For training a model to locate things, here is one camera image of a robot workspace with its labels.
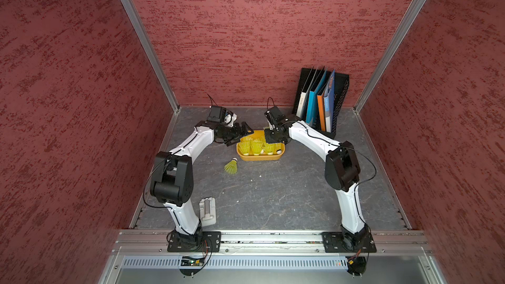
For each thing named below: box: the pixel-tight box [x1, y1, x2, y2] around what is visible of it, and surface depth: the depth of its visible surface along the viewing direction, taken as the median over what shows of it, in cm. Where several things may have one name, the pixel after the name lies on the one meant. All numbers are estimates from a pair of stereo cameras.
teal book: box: [305, 68, 328, 125], surface depth 93 cm
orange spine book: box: [316, 90, 327, 132], surface depth 92 cm
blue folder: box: [323, 69, 337, 133], surface depth 92 cm
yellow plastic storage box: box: [236, 130, 286, 162], surface depth 97 cm
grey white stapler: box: [199, 196, 217, 227], surface depth 82 cm
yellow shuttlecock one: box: [263, 142, 276, 156], surface depth 97 cm
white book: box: [295, 90, 309, 119], surface depth 91 cm
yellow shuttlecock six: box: [223, 157, 239, 175], surface depth 96 cm
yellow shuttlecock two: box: [238, 136, 253, 156], surface depth 97 cm
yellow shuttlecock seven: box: [251, 138, 264, 156], surface depth 97 cm
